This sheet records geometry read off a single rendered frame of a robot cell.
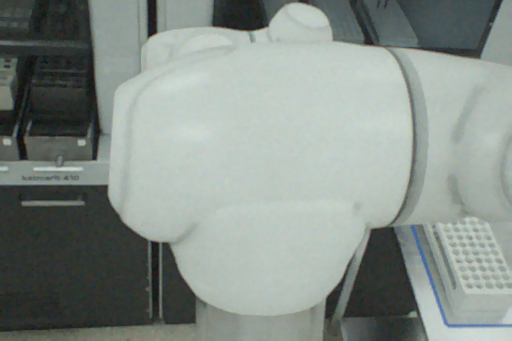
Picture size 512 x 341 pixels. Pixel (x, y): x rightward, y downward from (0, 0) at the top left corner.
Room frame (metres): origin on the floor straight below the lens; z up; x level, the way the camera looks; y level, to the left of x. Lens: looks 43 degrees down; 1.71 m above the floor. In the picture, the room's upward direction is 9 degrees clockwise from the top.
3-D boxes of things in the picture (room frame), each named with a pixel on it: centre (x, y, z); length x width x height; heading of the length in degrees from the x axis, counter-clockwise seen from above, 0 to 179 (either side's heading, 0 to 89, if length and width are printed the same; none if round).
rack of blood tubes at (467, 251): (0.85, -0.38, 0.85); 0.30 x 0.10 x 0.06; 11
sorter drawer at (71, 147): (1.33, 0.53, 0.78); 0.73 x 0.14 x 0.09; 13
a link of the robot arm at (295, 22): (0.87, 0.00, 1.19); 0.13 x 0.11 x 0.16; 106
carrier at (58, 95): (1.10, 0.48, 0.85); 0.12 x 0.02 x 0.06; 103
